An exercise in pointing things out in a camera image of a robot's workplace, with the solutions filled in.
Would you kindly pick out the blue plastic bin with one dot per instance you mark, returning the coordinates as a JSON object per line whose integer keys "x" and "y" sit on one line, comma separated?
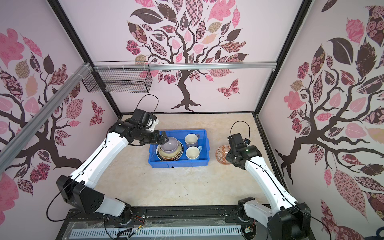
{"x": 182, "y": 161}

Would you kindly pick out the aluminium rail left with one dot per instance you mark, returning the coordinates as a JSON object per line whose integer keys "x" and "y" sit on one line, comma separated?
{"x": 12, "y": 149}

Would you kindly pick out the purple mug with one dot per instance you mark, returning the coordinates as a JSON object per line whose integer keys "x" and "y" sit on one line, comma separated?
{"x": 191, "y": 140}

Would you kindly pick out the aluminium rail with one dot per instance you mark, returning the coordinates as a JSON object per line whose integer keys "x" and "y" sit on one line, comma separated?
{"x": 186, "y": 66}
{"x": 12, "y": 149}

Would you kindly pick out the black wire basket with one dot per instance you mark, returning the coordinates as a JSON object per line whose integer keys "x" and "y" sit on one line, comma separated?
{"x": 119, "y": 77}

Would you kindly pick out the aluminium rail back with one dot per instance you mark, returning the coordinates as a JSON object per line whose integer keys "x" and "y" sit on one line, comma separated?
{"x": 186, "y": 66}

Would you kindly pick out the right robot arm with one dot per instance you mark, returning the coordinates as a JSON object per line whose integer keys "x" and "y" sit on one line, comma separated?
{"x": 285, "y": 219}

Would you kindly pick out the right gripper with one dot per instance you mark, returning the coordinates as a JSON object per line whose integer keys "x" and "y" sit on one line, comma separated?
{"x": 229, "y": 157}

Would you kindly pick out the white vented cable duct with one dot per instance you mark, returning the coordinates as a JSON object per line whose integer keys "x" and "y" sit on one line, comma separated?
{"x": 159, "y": 233}

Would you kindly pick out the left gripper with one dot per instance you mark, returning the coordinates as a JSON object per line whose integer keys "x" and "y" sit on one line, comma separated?
{"x": 155, "y": 140}

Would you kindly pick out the cream yellow plate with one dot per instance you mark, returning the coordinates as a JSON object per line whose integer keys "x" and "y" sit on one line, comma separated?
{"x": 163, "y": 156}

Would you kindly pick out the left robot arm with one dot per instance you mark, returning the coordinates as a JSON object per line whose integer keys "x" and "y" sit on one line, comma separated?
{"x": 78, "y": 189}

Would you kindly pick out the red patterned bowl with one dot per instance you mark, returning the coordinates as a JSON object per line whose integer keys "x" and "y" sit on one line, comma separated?
{"x": 221, "y": 154}

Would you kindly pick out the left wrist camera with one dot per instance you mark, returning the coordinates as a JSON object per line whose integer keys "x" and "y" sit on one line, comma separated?
{"x": 144, "y": 120}

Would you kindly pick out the lavender bowl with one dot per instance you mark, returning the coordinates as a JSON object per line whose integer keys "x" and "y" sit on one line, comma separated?
{"x": 171, "y": 146}

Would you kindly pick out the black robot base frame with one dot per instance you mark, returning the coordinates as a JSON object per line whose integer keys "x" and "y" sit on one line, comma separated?
{"x": 179, "y": 216}

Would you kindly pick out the light blue mug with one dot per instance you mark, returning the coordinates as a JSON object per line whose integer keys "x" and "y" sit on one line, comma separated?
{"x": 193, "y": 153}

